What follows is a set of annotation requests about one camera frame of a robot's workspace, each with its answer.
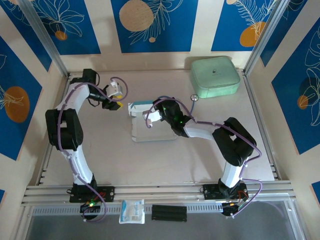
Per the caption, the blue stethoscope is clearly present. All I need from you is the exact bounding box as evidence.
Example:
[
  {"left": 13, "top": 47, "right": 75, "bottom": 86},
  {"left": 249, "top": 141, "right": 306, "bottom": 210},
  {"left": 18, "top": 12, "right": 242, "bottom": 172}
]
[{"left": 157, "top": 93, "right": 200, "bottom": 120}]

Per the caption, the teal and white paper box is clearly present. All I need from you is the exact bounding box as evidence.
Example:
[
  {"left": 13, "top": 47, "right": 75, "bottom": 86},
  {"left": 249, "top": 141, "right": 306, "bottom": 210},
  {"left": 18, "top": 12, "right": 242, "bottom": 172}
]
[{"left": 127, "top": 99, "right": 179, "bottom": 143}]

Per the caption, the mint green zip case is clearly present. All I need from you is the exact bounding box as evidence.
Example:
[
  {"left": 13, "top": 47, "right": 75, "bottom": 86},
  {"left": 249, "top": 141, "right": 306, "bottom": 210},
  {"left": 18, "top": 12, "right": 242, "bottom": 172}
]
[{"left": 191, "top": 56, "right": 241, "bottom": 99}]

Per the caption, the black ribbed block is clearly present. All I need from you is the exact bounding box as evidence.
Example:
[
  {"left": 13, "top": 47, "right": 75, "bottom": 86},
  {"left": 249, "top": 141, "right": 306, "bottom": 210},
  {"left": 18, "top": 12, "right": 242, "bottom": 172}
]
[{"left": 151, "top": 204, "right": 188, "bottom": 223}]

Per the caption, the black controller board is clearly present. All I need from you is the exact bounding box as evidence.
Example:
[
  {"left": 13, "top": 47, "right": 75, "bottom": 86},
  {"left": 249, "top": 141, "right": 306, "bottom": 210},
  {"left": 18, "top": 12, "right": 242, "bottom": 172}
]
[
  {"left": 221, "top": 198, "right": 249, "bottom": 218},
  {"left": 79, "top": 202, "right": 102, "bottom": 216}
]

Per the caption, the white blue gauze packet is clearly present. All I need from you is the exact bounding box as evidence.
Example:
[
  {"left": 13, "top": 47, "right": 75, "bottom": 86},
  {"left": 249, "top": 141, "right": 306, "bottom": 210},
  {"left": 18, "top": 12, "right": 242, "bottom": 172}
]
[{"left": 118, "top": 199, "right": 146, "bottom": 225}]

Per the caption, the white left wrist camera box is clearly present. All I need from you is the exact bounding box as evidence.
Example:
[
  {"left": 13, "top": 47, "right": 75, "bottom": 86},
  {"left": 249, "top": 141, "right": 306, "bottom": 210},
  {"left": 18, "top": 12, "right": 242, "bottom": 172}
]
[{"left": 106, "top": 81, "right": 124, "bottom": 97}]

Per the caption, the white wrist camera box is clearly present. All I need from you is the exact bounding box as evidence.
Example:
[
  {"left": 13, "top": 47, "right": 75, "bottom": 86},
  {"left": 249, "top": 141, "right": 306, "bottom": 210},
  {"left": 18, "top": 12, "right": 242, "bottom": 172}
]
[
  {"left": 106, "top": 81, "right": 124, "bottom": 97},
  {"left": 142, "top": 109, "right": 164, "bottom": 129}
]

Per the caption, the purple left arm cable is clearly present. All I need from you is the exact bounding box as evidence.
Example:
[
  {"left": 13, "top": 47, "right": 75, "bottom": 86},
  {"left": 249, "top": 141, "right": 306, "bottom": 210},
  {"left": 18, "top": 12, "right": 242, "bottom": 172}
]
[{"left": 56, "top": 76, "right": 129, "bottom": 224}]

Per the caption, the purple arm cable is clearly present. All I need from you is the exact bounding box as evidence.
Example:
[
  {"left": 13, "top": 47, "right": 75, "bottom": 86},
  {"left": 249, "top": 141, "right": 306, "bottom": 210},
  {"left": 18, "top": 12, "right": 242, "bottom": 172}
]
[
  {"left": 145, "top": 97, "right": 263, "bottom": 218},
  {"left": 56, "top": 76, "right": 129, "bottom": 224}
]

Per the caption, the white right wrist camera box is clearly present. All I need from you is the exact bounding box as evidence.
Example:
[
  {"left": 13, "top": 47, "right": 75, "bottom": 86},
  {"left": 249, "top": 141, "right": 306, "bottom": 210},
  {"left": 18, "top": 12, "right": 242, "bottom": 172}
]
[{"left": 142, "top": 109, "right": 164, "bottom": 129}]

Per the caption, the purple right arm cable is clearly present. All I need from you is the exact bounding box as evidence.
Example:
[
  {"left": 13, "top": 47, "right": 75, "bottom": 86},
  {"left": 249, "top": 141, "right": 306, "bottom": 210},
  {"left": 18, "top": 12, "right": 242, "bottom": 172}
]
[{"left": 145, "top": 97, "right": 263, "bottom": 218}]

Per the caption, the aluminium frame post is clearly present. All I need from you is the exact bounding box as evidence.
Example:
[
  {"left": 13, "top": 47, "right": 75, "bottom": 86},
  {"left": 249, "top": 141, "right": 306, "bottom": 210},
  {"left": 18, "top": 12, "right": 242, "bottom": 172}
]
[
  {"left": 243, "top": 0, "right": 291, "bottom": 76},
  {"left": 17, "top": 0, "right": 71, "bottom": 78}
]

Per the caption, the aluminium table side rail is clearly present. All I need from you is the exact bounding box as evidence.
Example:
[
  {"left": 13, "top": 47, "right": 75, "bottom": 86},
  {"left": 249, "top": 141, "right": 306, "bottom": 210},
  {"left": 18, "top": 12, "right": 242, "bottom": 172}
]
[
  {"left": 241, "top": 71, "right": 283, "bottom": 181},
  {"left": 36, "top": 73, "right": 73, "bottom": 187}
]

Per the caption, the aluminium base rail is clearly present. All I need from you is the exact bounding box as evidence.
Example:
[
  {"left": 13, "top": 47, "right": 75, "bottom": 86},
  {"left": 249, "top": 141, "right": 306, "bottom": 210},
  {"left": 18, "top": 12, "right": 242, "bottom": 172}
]
[{"left": 21, "top": 183, "right": 297, "bottom": 207}]

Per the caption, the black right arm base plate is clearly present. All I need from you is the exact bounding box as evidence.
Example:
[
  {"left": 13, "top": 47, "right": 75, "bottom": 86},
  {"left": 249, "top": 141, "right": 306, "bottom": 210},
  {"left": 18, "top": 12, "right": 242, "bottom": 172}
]
[{"left": 201, "top": 183, "right": 249, "bottom": 201}]

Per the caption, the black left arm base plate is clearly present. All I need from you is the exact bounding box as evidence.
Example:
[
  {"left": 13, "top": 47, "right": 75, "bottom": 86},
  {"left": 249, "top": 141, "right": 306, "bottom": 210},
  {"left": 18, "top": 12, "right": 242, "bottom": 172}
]
[{"left": 68, "top": 185, "right": 116, "bottom": 203}]

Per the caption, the grey slotted cable tray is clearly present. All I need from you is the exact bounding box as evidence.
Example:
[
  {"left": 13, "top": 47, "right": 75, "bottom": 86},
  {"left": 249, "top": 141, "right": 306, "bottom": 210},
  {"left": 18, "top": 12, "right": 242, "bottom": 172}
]
[{"left": 31, "top": 201, "right": 224, "bottom": 216}]

